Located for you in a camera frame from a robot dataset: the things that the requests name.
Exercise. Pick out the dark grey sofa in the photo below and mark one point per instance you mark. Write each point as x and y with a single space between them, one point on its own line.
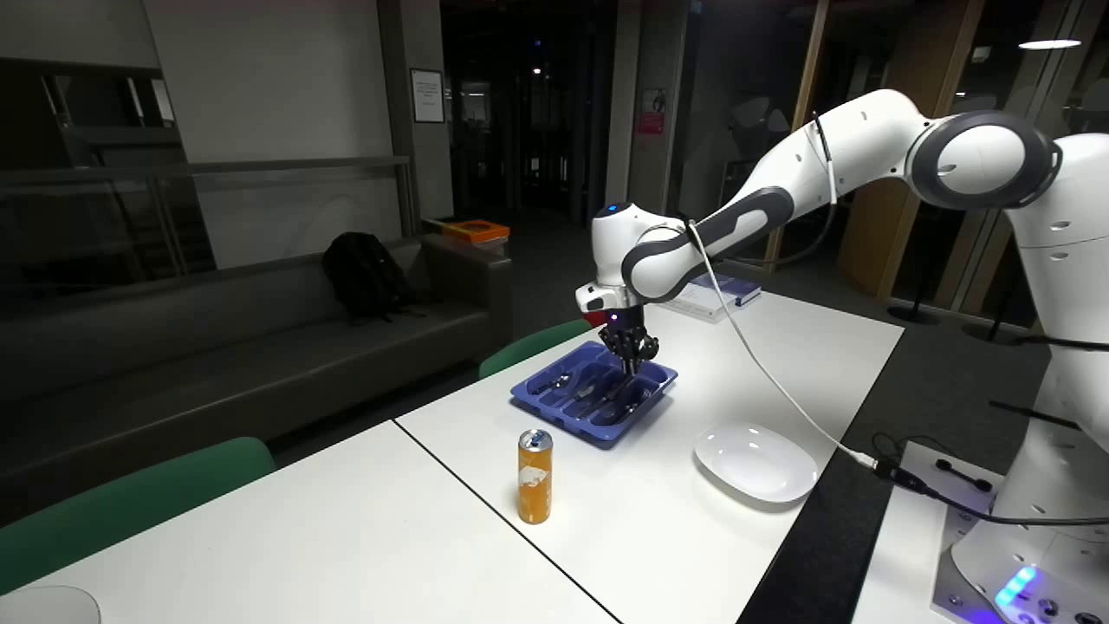
210 359

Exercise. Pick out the blue plastic cutlery tray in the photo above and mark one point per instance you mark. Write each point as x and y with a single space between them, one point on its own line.
554 394

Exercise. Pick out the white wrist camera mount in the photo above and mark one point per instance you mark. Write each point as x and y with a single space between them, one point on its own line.
597 301

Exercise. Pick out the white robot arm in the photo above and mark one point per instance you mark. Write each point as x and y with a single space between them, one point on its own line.
808 152

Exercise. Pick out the framed wall poster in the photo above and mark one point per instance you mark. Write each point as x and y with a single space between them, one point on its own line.
426 96

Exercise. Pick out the black backpack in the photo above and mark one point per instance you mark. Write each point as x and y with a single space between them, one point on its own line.
364 280

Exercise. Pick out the white square plate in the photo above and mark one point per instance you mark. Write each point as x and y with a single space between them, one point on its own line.
757 464

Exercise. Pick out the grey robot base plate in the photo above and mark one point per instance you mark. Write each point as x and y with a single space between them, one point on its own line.
1016 576

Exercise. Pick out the glass balustrade railing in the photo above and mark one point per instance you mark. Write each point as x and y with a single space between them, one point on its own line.
173 220

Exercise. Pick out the green chair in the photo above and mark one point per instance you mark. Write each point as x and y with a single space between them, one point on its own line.
127 505
538 346

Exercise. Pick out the blue hardcover book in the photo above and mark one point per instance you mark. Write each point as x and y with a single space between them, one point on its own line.
731 290

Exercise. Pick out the ceiling lamp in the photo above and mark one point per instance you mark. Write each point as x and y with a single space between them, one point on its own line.
1046 43

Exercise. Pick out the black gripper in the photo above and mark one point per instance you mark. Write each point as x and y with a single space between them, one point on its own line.
629 331

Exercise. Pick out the orange bottle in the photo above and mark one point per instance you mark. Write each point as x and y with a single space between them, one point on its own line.
535 481

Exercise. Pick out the red wall sign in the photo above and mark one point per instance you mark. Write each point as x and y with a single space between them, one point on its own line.
649 122

